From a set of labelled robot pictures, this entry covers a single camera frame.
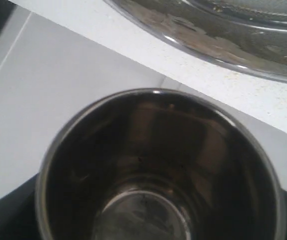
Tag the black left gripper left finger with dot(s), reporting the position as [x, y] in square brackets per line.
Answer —
[11, 204]

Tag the stainless steel cup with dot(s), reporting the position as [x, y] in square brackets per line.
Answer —
[157, 164]

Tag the round steel mesh sieve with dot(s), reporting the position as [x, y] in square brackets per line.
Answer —
[247, 36]

